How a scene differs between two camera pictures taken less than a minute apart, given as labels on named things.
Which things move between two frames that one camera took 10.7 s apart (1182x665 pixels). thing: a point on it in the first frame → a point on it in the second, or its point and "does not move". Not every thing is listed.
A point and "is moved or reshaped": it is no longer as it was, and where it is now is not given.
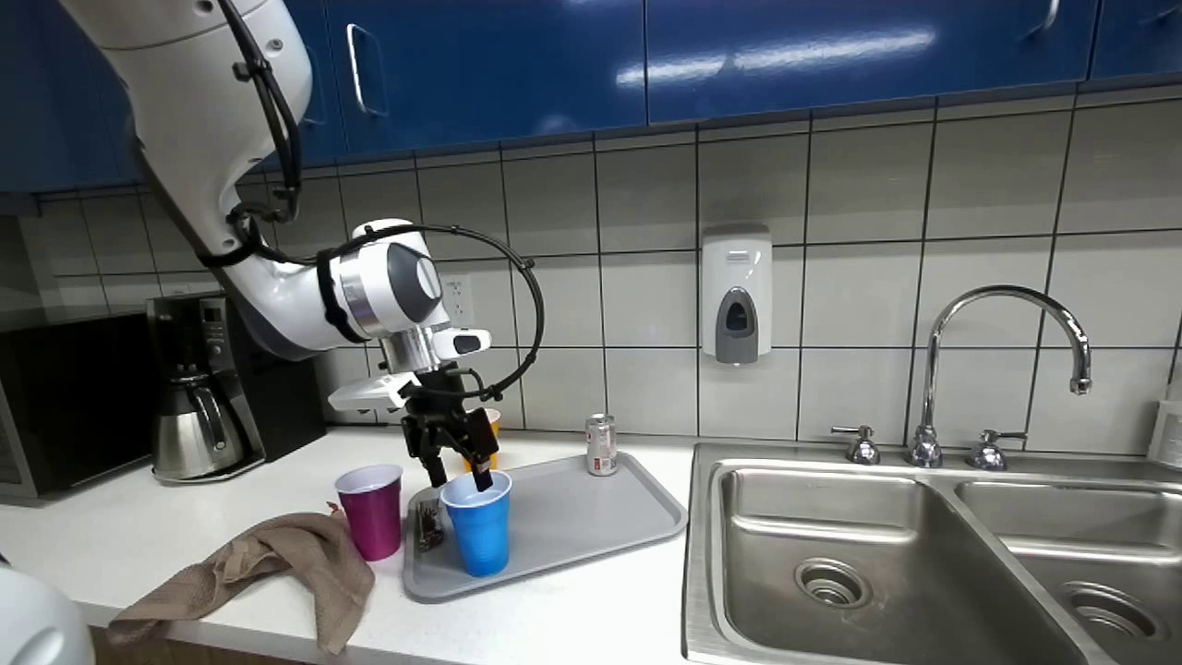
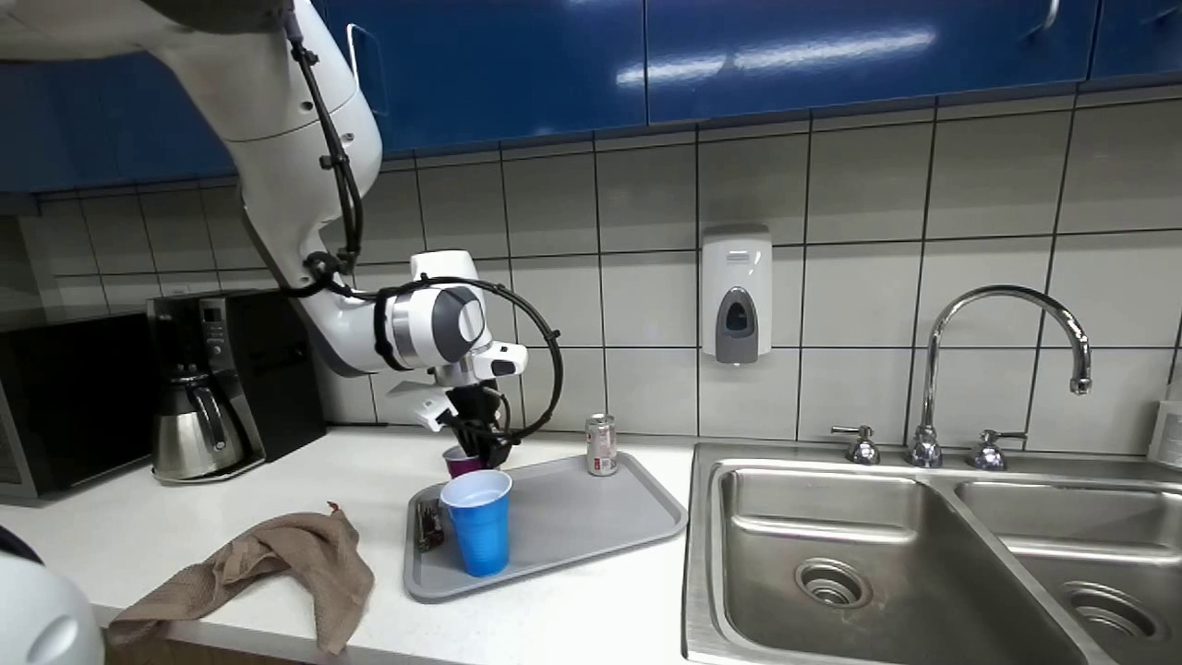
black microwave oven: (76, 405) does not move
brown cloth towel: (307, 543) does not move
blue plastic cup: (479, 522) does not move
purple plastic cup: (369, 498) is moved or reshaped
